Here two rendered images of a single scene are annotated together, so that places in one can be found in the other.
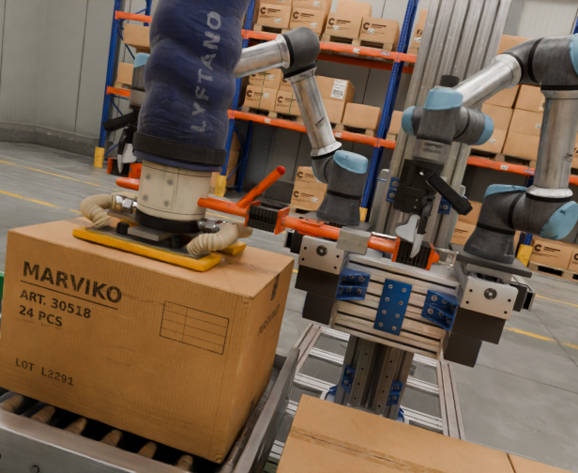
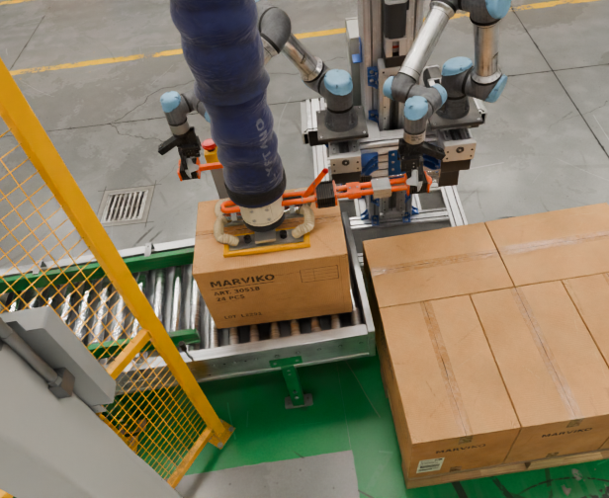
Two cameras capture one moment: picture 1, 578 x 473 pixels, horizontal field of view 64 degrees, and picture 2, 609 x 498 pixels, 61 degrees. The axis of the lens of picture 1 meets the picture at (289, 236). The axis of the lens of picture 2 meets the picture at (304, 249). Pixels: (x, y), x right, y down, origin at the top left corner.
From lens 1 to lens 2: 1.28 m
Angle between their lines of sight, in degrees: 38
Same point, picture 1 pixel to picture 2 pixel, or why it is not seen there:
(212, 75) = (269, 149)
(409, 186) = (406, 156)
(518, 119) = not seen: outside the picture
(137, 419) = (303, 313)
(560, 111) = (485, 35)
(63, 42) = not seen: outside the picture
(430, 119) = (411, 124)
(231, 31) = (268, 119)
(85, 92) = not seen: outside the picture
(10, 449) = (261, 355)
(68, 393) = (261, 317)
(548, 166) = (482, 64)
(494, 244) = (455, 108)
